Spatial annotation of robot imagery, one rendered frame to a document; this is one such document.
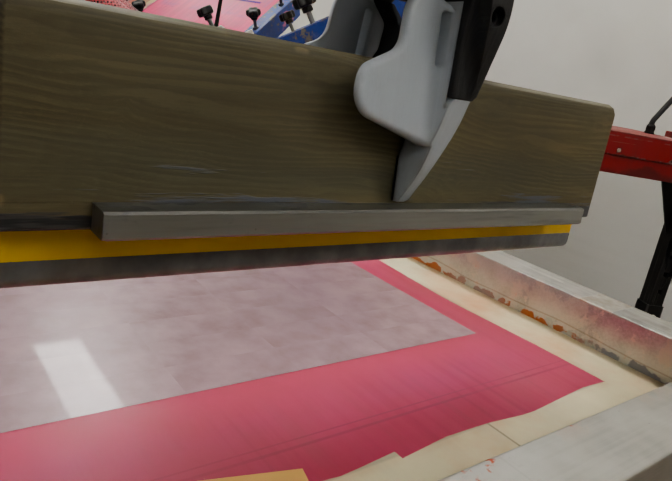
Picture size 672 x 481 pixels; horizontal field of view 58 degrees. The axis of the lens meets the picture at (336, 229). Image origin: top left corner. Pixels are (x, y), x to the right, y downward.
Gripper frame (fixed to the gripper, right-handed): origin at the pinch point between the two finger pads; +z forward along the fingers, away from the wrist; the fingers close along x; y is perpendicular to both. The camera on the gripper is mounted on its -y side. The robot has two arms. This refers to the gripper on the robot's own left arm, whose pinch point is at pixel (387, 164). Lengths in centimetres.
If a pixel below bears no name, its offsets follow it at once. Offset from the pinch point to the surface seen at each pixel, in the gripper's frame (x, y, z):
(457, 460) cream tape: 6.5, -2.9, 13.9
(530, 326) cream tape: -3.4, -23.7, 13.8
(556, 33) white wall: -128, -200, -31
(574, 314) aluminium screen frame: -1.0, -25.6, 11.8
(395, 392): 0.2, -4.4, 13.9
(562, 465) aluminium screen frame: 11.8, -2.6, 10.4
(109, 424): -3.0, 11.7, 14.0
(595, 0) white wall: -115, -200, -44
